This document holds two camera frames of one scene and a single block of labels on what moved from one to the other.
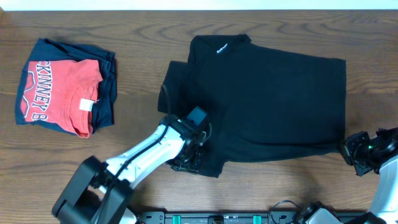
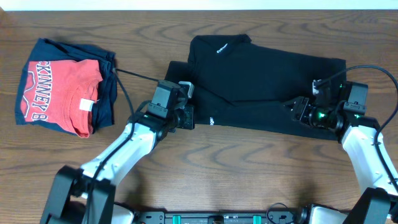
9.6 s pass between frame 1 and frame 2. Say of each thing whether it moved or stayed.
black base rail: stayed
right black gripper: moved
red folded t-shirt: stayed
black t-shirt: moved
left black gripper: moved
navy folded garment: stayed
